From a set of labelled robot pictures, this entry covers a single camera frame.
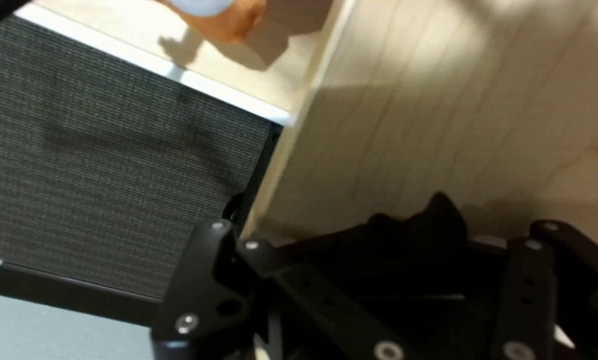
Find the brown plush dog toy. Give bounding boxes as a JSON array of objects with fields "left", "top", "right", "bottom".
[{"left": 157, "top": 0, "right": 268, "bottom": 42}]

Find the wooden desk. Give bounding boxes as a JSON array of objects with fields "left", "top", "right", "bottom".
[{"left": 245, "top": 0, "right": 598, "bottom": 242}]

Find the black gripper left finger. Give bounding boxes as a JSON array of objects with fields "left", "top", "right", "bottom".
[{"left": 149, "top": 220, "right": 405, "bottom": 360}]

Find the black glove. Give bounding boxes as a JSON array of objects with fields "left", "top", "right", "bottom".
[{"left": 282, "top": 193, "right": 504, "bottom": 360}]

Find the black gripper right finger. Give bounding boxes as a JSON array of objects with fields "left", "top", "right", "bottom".
[{"left": 487, "top": 220, "right": 598, "bottom": 360}]

